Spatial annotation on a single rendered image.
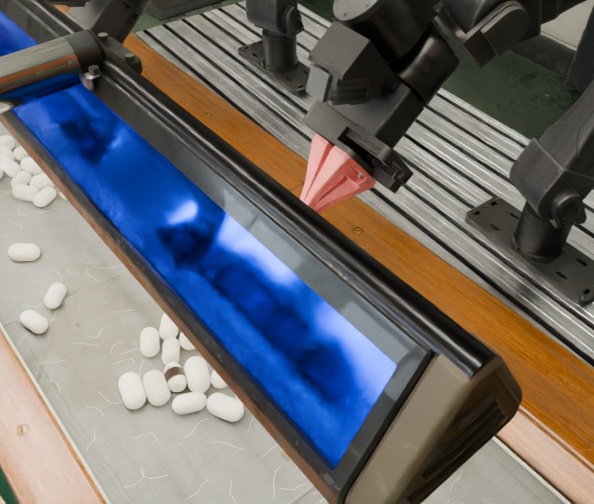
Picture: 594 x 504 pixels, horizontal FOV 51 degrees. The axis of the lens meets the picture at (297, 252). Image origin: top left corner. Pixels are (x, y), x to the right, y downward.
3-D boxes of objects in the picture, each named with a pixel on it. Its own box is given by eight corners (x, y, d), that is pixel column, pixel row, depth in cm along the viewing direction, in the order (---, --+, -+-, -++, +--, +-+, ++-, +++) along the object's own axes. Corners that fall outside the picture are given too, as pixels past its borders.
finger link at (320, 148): (315, 236, 54) (382, 150, 53) (266, 194, 58) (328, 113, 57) (348, 256, 60) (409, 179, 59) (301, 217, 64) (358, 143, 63)
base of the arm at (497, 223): (604, 263, 71) (640, 238, 73) (472, 174, 82) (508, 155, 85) (582, 308, 76) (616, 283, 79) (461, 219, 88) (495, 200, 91)
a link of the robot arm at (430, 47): (389, 79, 53) (440, 13, 53) (353, 63, 58) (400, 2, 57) (429, 123, 58) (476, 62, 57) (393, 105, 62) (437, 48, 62)
